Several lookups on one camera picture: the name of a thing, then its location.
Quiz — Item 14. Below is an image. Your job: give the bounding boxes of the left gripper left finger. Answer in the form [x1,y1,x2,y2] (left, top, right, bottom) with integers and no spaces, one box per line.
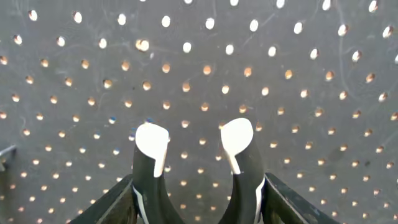
[70,174,138,224]

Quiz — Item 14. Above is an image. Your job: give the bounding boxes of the metal hook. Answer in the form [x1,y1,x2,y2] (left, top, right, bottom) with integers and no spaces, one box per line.
[0,144,17,172]

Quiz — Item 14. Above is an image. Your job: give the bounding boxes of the black and white pliers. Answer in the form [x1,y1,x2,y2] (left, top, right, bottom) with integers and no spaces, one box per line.
[132,117,267,224]

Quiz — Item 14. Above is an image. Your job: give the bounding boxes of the black pegboard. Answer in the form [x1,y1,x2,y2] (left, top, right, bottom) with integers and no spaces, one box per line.
[0,0,398,224]

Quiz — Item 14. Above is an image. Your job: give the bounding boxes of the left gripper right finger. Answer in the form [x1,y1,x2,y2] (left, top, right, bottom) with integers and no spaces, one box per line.
[262,172,340,224]

